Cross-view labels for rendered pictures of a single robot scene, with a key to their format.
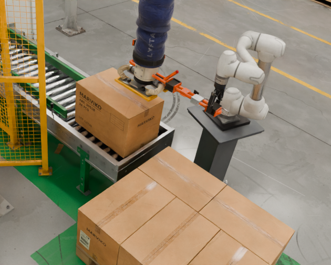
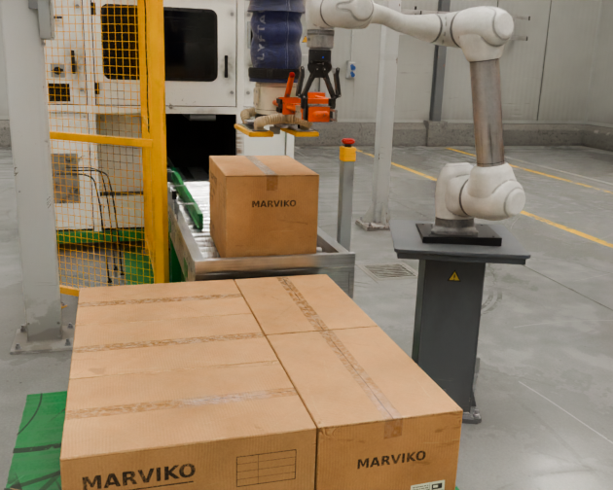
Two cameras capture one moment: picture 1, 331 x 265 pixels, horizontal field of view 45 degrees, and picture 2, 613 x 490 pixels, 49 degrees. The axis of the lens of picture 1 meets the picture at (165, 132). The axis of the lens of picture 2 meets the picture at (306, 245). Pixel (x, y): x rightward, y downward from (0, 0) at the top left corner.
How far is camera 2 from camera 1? 2.29 m
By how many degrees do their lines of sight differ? 43
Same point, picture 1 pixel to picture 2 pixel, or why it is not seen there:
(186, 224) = (219, 339)
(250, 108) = (475, 184)
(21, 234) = (47, 372)
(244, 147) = (583, 388)
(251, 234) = (337, 382)
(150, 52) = (261, 52)
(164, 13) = not seen: outside the picture
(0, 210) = (55, 344)
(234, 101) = (451, 179)
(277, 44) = (485, 13)
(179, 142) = not seen: hidden behind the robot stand
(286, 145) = not seen: outside the picture
